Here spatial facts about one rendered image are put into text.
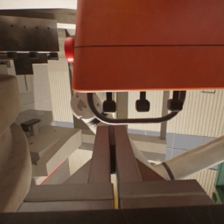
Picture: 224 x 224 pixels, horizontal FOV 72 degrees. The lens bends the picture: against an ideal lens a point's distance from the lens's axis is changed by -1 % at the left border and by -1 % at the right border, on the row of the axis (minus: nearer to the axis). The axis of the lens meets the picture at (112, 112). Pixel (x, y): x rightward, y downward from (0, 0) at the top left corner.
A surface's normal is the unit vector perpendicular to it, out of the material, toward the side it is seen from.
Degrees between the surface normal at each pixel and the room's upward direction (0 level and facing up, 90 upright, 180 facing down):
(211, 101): 90
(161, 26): 97
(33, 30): 90
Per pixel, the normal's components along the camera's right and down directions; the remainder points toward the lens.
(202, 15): 0.03, 0.17
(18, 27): 0.41, 0.25
